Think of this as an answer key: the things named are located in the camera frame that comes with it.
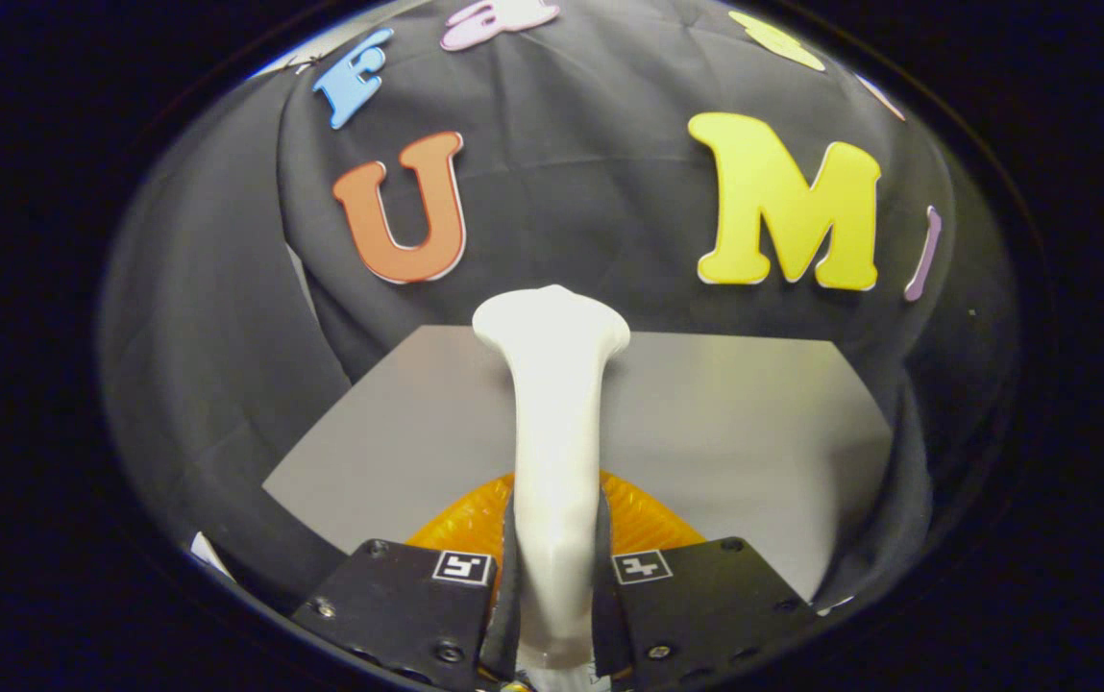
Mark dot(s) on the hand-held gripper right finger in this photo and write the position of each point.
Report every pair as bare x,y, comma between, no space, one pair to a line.
705,601

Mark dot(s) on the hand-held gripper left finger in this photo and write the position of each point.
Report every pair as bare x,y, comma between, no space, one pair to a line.
398,605

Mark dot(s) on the grey cabinet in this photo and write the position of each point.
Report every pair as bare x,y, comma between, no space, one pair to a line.
724,432

